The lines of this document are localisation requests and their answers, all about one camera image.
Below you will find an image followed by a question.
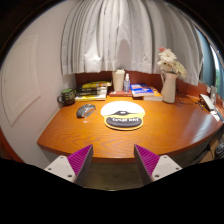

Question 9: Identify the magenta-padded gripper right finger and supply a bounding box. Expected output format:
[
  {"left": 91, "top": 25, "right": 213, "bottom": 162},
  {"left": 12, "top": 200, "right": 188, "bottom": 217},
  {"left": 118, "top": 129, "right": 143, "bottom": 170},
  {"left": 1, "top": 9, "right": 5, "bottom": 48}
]
[{"left": 133, "top": 144, "right": 183, "bottom": 186}]

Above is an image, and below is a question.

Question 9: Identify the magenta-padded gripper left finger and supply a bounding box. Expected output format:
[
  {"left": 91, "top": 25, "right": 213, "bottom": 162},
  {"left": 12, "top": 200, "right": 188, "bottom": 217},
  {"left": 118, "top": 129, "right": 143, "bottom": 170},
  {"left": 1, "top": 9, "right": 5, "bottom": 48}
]
[{"left": 43, "top": 144, "right": 94, "bottom": 187}]

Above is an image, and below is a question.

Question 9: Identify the grey black computer mouse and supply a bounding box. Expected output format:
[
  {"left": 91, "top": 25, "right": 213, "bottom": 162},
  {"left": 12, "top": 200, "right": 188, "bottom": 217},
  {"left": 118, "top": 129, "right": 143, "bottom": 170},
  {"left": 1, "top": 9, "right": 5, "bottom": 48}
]
[{"left": 76, "top": 103, "right": 97, "bottom": 119}]

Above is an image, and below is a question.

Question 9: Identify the white yellow black mouse pad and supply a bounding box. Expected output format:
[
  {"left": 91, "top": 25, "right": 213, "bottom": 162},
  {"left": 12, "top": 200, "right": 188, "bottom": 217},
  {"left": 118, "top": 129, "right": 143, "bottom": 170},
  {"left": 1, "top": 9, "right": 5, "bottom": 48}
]
[{"left": 100, "top": 100, "right": 146, "bottom": 131}]

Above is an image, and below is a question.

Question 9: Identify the dark mug with green inside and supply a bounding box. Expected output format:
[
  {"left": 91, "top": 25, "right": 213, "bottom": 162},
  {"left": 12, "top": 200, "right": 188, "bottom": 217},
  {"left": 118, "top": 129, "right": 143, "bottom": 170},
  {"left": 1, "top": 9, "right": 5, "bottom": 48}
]
[{"left": 57, "top": 87, "right": 77, "bottom": 107}]

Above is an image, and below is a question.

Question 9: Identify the orange book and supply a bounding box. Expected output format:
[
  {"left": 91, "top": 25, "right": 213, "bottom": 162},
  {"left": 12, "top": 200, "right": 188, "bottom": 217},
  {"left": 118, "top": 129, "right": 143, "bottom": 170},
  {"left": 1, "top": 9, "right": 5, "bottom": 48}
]
[{"left": 143, "top": 86, "right": 164, "bottom": 102}]

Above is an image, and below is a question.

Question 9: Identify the white and yellow book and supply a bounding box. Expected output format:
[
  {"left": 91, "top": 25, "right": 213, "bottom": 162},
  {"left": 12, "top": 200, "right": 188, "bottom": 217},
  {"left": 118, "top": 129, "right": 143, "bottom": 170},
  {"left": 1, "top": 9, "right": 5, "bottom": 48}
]
[{"left": 74, "top": 94, "right": 108, "bottom": 102}]

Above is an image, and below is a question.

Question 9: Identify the white desk device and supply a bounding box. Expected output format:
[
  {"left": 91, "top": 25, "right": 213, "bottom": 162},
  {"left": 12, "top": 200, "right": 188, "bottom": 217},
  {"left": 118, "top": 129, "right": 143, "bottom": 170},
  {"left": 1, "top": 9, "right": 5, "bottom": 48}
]
[{"left": 199, "top": 93, "right": 217, "bottom": 112}]

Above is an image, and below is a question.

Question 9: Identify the cream pitcher vase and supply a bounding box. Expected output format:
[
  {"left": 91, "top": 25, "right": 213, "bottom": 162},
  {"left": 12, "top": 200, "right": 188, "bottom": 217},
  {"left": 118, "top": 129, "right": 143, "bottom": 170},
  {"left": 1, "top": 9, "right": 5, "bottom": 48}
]
[{"left": 160, "top": 71, "right": 180, "bottom": 104}]

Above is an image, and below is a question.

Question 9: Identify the blue book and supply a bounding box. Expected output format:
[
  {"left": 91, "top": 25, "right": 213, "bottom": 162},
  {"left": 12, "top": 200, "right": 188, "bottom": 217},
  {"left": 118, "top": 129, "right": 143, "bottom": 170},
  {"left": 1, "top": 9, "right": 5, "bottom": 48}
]
[{"left": 130, "top": 83, "right": 155, "bottom": 98}]

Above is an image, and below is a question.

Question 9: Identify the red book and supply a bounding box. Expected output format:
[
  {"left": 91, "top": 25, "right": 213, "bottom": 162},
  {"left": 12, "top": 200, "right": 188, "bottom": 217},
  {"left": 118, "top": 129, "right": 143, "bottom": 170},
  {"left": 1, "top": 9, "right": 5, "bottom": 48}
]
[{"left": 108, "top": 89, "right": 134, "bottom": 98}]

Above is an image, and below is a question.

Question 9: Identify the yellow and black book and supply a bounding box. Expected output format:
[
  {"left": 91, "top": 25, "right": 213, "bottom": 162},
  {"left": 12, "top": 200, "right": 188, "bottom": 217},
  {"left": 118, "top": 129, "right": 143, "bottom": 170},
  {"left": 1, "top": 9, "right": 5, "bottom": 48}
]
[{"left": 77, "top": 80, "right": 113, "bottom": 90}]

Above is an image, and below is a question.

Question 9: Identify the clear spray bottle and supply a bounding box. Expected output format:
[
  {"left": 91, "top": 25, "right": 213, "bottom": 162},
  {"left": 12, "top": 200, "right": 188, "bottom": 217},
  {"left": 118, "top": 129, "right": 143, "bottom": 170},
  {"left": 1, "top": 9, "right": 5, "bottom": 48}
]
[{"left": 123, "top": 73, "right": 131, "bottom": 93}]

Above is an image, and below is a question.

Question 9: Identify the cream lidded tumbler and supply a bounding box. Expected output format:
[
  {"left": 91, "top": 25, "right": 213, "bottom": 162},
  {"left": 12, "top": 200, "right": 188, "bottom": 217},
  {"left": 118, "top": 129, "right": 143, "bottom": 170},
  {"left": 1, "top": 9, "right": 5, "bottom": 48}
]
[{"left": 111, "top": 68, "right": 126, "bottom": 93}]

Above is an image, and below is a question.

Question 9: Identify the white flower bunch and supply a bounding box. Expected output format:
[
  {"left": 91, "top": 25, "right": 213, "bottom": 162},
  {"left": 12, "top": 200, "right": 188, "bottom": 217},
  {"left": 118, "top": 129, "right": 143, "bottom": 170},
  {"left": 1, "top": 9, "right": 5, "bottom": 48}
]
[{"left": 156, "top": 46, "right": 188, "bottom": 80}]

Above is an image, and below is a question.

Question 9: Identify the white curtain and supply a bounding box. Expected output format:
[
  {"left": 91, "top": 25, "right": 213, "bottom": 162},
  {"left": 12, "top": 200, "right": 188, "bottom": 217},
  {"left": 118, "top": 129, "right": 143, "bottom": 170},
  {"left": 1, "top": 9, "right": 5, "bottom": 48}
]
[{"left": 60, "top": 0, "right": 204, "bottom": 87}]

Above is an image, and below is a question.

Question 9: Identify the black cable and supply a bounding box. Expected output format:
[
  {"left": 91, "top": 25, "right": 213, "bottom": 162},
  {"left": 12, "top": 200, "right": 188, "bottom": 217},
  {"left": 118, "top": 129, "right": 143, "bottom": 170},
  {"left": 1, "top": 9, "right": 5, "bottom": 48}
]
[{"left": 176, "top": 94, "right": 201, "bottom": 105}]

